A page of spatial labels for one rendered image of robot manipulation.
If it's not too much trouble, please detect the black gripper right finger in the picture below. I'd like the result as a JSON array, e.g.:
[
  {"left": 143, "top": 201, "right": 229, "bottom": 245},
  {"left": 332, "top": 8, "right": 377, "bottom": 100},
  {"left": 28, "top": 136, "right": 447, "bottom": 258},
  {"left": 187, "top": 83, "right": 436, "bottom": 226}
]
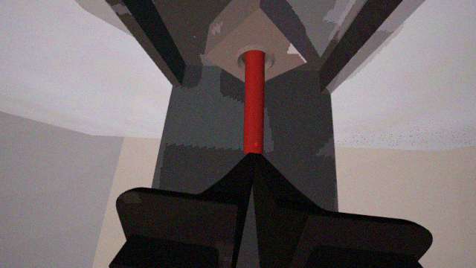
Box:
[{"left": 253, "top": 153, "right": 433, "bottom": 268}]

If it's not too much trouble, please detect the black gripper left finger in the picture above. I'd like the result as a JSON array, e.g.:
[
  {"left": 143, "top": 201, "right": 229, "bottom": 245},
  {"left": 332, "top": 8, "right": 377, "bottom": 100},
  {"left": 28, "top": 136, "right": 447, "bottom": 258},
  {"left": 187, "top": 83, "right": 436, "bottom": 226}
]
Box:
[{"left": 115, "top": 153, "right": 256, "bottom": 268}]

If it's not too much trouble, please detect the brown block with round hole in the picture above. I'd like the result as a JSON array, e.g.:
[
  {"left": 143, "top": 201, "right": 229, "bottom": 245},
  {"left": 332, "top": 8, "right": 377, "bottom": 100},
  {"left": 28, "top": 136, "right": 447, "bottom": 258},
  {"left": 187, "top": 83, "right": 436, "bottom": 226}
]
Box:
[{"left": 204, "top": 0, "right": 307, "bottom": 82}]

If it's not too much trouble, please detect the red peg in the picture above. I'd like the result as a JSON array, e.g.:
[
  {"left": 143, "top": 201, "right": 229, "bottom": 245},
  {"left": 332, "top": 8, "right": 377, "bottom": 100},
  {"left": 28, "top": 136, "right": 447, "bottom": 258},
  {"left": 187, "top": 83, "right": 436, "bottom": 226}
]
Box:
[{"left": 243, "top": 50, "right": 266, "bottom": 154}]

